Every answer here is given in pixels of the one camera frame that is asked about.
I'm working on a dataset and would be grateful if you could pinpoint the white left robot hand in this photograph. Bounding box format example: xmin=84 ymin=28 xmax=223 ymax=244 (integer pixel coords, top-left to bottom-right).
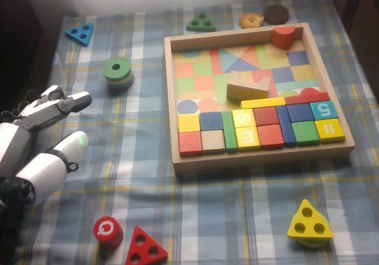
xmin=0 ymin=84 xmax=92 ymax=208

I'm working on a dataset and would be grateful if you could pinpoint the natural wood bridge block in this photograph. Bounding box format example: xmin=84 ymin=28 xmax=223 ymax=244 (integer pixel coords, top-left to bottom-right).
xmin=226 ymin=70 xmax=272 ymax=103

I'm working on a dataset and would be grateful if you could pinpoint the blue three-hole triangle block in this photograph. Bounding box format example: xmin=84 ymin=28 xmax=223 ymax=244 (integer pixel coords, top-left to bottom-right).
xmin=64 ymin=22 xmax=95 ymax=49

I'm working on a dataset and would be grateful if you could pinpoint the red three-hole triangle block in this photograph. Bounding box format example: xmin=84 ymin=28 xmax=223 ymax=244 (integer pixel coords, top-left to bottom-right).
xmin=124 ymin=225 xmax=169 ymax=265

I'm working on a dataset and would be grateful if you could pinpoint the green three-hole triangle block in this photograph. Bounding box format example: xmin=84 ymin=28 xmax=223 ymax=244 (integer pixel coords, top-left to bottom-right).
xmin=185 ymin=12 xmax=217 ymax=32

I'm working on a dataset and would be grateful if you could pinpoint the wooden block tray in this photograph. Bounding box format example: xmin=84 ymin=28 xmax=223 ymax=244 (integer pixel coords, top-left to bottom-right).
xmin=163 ymin=21 xmax=356 ymax=177

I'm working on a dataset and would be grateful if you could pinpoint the red half cylinder block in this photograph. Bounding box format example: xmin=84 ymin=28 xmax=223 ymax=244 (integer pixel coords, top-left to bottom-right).
xmin=271 ymin=25 xmax=297 ymax=50

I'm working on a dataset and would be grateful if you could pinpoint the yellow three-hole triangle block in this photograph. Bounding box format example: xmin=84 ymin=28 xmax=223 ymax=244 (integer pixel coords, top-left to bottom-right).
xmin=286 ymin=199 xmax=335 ymax=241

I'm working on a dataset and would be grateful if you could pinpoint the blue plaid tablecloth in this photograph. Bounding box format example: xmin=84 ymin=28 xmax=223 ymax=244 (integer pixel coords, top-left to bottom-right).
xmin=17 ymin=0 xmax=379 ymax=265

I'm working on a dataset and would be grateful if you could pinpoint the red cylinder with white mark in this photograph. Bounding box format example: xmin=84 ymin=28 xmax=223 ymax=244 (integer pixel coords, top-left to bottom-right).
xmin=93 ymin=216 xmax=124 ymax=248

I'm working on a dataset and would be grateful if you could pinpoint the tan flower biscuit toy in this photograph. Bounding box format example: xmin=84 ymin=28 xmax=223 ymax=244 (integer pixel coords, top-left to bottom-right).
xmin=239 ymin=12 xmax=265 ymax=29

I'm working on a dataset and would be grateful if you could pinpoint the dark brown round cookie toy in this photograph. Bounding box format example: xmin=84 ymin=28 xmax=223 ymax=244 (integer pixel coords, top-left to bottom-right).
xmin=263 ymin=4 xmax=290 ymax=25

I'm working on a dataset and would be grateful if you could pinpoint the light green disc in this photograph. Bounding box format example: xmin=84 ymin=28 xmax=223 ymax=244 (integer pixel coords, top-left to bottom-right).
xmin=296 ymin=214 xmax=331 ymax=248

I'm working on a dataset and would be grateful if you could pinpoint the red wooden ring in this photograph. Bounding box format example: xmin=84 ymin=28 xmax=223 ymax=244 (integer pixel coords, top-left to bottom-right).
xmin=107 ymin=78 xmax=136 ymax=93

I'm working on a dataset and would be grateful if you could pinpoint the blue wooden ring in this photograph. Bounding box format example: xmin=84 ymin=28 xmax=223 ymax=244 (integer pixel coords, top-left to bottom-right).
xmin=105 ymin=74 xmax=136 ymax=88

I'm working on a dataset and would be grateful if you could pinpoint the yellow wooden ring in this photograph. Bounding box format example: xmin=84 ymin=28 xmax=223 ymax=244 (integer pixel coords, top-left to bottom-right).
xmin=104 ymin=69 xmax=134 ymax=85

